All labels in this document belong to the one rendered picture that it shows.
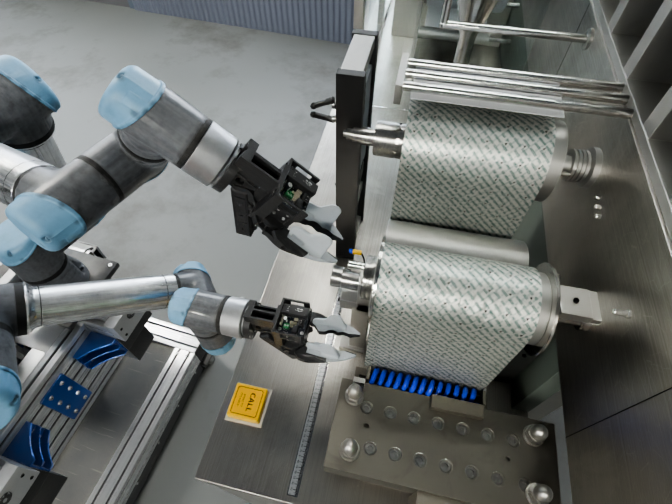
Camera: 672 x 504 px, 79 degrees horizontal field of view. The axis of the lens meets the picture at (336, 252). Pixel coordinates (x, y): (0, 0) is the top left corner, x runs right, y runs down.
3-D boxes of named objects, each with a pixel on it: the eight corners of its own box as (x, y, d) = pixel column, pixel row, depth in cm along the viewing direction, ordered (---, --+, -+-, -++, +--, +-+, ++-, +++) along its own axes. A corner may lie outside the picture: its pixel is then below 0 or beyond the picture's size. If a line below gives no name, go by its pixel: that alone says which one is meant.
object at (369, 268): (364, 277, 73) (369, 245, 68) (375, 279, 73) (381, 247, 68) (357, 308, 67) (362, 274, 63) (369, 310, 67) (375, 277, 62)
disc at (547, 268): (517, 292, 75) (552, 243, 62) (520, 292, 74) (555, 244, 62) (520, 369, 66) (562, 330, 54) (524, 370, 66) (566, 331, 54)
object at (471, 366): (364, 362, 83) (370, 322, 68) (482, 388, 80) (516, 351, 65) (364, 365, 82) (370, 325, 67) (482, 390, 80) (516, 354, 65)
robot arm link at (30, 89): (37, 231, 113) (-86, 72, 66) (82, 197, 120) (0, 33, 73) (72, 256, 112) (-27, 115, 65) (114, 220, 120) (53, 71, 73)
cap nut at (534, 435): (522, 423, 75) (531, 416, 71) (542, 427, 75) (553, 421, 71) (523, 444, 73) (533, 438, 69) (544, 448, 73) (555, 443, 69)
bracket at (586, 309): (553, 289, 64) (559, 282, 62) (592, 296, 63) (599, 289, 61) (556, 317, 61) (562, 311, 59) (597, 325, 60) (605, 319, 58)
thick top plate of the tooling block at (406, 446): (341, 386, 85) (342, 377, 80) (541, 431, 80) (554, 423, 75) (324, 471, 76) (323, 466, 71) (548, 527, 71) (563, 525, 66)
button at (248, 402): (239, 385, 92) (237, 382, 90) (269, 392, 91) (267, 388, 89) (228, 417, 88) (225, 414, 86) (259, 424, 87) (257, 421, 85)
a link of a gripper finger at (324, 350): (351, 360, 70) (302, 342, 72) (350, 372, 75) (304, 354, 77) (357, 344, 72) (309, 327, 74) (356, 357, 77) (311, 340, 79)
